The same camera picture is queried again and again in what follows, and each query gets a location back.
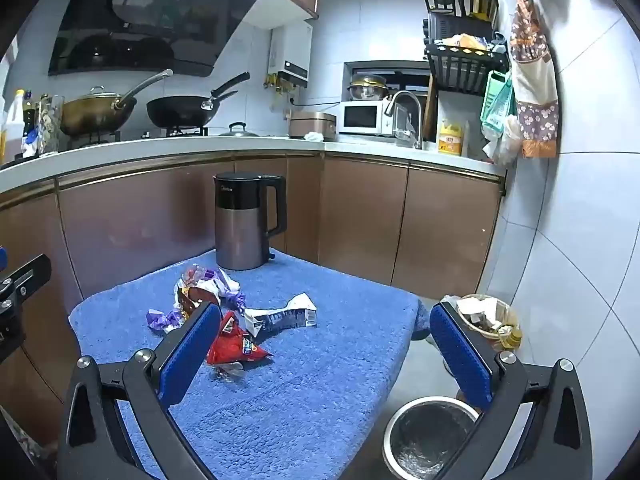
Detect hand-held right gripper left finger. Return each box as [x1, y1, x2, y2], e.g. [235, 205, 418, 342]
[56, 301, 223, 480]

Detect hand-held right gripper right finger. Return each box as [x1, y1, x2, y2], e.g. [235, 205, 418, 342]
[429, 301, 593, 480]

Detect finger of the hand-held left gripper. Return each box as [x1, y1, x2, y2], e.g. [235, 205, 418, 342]
[0, 254, 52, 361]

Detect red snack wrapper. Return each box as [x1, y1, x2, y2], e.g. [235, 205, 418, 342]
[206, 310, 273, 383]

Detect white bin with black liner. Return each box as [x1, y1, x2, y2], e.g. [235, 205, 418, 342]
[382, 396, 483, 480]

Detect white torn carton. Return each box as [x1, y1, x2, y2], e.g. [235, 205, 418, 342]
[243, 292, 318, 339]

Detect brown snack wrapper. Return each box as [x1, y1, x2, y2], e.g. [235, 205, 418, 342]
[173, 280, 222, 322]

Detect cooking oil bottle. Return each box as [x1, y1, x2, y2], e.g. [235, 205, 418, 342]
[500, 326, 524, 352]

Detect cream bucket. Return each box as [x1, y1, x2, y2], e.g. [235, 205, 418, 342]
[442, 294, 522, 352]

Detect white lilac plastic wrapper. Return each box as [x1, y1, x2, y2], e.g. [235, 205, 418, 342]
[216, 268, 242, 297]

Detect blue towel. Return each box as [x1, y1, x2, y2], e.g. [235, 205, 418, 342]
[67, 249, 421, 480]

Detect steel electric kettle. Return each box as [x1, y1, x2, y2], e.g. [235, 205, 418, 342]
[212, 172, 288, 272]

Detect glass jar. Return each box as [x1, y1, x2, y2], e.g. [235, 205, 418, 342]
[37, 95, 64, 156]

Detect white plastic bottle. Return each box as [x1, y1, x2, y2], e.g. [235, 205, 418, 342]
[1, 90, 26, 161]

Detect brass wok with lid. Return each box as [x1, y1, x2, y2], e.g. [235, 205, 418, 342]
[60, 69, 174, 137]

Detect gas stove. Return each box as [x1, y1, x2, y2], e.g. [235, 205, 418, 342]
[62, 125, 211, 150]

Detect yellow detergent bottle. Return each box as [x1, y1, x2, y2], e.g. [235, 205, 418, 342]
[437, 120, 469, 156]

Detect white plastic bags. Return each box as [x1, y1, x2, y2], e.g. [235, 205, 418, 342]
[482, 115, 524, 166]

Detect glass pot lid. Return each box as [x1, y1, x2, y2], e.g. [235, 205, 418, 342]
[220, 121, 261, 138]

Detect black wok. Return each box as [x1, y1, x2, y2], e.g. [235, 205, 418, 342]
[146, 71, 251, 129]

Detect steel faucet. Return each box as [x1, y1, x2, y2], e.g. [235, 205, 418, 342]
[385, 91, 424, 150]

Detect green plastic bag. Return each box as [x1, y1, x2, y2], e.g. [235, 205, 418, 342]
[480, 71, 514, 134]

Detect white microwave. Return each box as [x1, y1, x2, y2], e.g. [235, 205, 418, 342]
[338, 101, 396, 137]

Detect brown rice cooker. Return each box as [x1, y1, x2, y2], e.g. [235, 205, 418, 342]
[289, 111, 337, 141]

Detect floral apron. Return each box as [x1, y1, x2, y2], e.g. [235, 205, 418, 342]
[510, 0, 560, 159]

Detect stacked pots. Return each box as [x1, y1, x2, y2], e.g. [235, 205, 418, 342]
[348, 73, 390, 102]

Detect black dish rack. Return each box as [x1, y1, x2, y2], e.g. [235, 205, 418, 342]
[421, 0, 511, 97]

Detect black range hood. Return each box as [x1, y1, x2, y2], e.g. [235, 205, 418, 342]
[48, 0, 283, 79]

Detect orange snack bag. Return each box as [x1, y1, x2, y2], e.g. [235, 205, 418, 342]
[442, 33, 489, 52]

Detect white water heater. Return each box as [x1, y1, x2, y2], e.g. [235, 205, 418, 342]
[268, 19, 314, 92]

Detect toaster oven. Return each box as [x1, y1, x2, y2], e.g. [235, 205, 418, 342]
[425, 14, 496, 46]

